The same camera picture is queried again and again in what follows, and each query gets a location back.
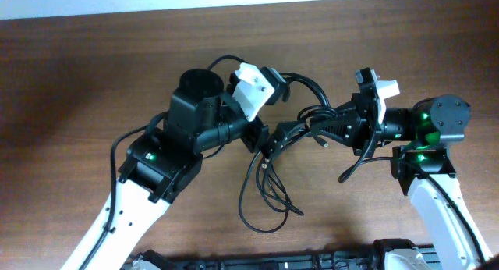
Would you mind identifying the black cable bundle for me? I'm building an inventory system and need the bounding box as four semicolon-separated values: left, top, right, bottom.
238;73;338;234

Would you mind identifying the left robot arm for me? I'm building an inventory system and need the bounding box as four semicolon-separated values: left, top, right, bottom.
63;63;288;269

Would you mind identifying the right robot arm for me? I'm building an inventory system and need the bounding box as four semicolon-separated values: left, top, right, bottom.
310;93;493;269

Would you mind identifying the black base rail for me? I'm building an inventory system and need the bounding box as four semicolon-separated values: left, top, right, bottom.
121;239;442;270

